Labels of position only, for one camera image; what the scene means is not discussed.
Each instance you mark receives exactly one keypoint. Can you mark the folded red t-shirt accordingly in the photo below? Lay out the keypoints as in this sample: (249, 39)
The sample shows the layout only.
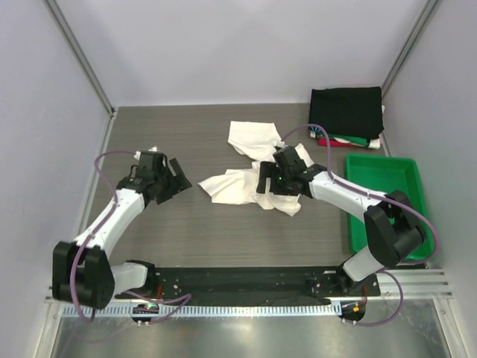
(331, 143)

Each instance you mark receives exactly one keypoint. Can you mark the left aluminium frame post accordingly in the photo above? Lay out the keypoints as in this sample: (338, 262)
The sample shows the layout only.
(75, 47)

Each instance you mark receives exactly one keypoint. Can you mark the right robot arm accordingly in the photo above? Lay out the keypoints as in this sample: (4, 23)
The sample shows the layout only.
(393, 227)

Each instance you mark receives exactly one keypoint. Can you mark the aluminium frame post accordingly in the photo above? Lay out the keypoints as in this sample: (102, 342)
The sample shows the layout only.
(75, 47)
(417, 30)

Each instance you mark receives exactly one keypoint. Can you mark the slotted cable duct rail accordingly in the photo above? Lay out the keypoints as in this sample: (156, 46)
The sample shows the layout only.
(135, 311)

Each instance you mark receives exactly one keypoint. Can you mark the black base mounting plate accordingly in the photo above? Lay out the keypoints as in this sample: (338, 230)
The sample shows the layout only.
(256, 286)

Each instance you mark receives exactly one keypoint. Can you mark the aluminium extrusion crossbar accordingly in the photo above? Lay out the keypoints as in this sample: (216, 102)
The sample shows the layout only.
(412, 283)

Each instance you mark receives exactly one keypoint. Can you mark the white t-shirt red print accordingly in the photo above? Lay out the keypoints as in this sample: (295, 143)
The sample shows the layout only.
(255, 140)

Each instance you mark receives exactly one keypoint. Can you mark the right aluminium frame post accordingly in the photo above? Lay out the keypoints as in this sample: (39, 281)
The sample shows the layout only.
(417, 30)

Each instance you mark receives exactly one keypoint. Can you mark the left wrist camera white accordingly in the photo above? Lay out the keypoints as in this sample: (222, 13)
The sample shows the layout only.
(138, 154)

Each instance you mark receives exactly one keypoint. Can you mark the folded green t-shirt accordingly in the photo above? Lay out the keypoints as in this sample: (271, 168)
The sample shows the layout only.
(357, 141)

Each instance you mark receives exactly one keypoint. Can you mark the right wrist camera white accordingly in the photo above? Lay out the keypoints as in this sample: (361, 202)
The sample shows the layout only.
(279, 145)

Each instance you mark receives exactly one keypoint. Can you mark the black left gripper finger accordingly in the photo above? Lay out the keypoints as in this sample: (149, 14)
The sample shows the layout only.
(165, 190)
(179, 176)

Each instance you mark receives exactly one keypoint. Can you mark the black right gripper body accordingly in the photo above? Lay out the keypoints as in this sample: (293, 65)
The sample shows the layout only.
(282, 186)

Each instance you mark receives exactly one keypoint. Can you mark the folded white t-shirt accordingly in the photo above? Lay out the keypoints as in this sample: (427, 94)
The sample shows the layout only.
(374, 144)

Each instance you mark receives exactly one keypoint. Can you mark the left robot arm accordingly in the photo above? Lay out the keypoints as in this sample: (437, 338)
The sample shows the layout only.
(82, 274)

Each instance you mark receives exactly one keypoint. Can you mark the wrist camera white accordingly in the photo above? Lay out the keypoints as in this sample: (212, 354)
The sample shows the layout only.
(279, 145)
(138, 154)

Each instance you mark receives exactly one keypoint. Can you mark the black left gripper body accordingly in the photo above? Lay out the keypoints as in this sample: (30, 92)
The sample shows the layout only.
(165, 174)

